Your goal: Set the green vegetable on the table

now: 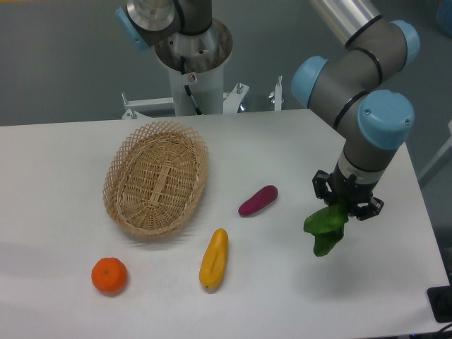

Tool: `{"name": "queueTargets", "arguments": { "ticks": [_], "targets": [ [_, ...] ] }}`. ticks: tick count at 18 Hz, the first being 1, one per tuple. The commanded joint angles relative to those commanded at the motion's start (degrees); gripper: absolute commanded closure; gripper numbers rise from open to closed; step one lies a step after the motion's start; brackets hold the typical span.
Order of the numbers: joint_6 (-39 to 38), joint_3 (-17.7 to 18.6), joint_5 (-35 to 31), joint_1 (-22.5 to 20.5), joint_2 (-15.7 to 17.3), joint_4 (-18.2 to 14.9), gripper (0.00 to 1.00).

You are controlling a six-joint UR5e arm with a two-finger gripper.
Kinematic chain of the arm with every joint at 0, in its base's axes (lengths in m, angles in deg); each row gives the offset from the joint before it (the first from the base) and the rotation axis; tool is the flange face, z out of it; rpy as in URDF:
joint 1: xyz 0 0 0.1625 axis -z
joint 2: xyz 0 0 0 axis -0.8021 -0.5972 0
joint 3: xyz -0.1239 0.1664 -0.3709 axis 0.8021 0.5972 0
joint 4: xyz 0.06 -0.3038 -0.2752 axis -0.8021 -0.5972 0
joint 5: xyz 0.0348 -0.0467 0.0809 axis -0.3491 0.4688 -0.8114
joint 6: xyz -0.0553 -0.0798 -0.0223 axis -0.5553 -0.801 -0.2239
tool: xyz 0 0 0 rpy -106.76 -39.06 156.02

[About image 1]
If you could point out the black device at table edge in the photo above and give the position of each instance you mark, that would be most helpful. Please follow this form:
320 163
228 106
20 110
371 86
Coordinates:
440 301

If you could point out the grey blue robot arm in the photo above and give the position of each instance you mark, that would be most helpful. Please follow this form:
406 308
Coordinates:
346 94

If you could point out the white table leg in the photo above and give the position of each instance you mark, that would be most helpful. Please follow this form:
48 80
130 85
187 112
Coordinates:
436 163

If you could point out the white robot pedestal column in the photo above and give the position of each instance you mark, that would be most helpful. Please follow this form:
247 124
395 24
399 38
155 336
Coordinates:
206 88

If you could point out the purple sweet potato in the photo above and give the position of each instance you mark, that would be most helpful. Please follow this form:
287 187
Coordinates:
260 200

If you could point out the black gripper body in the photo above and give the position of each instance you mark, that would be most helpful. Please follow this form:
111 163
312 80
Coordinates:
348 191

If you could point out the green bok choy vegetable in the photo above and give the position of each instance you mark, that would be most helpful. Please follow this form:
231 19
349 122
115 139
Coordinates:
327 226

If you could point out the orange tangerine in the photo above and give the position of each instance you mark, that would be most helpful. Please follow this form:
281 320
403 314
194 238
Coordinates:
109 275

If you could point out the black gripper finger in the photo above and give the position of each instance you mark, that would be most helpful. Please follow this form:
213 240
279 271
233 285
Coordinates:
369 209
323 187

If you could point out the woven wicker basket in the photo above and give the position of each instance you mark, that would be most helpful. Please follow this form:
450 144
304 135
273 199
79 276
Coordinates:
156 179

